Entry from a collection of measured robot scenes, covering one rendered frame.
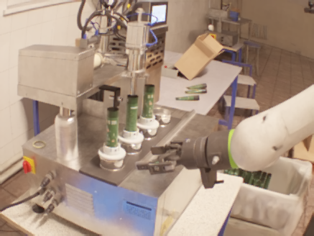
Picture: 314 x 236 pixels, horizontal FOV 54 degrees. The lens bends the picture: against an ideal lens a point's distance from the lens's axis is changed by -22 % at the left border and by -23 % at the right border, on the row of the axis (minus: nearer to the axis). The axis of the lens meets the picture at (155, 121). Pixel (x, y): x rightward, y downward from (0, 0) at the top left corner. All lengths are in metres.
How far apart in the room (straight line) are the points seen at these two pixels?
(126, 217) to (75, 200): 0.17
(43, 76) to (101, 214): 0.43
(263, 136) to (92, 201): 0.56
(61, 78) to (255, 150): 0.54
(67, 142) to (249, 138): 0.54
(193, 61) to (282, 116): 2.10
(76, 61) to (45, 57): 0.12
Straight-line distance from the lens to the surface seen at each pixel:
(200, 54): 2.70
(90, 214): 1.07
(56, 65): 0.97
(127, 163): 1.03
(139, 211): 0.96
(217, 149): 0.83
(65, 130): 1.01
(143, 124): 1.15
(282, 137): 0.66
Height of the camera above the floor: 1.54
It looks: 23 degrees down
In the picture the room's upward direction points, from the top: 5 degrees clockwise
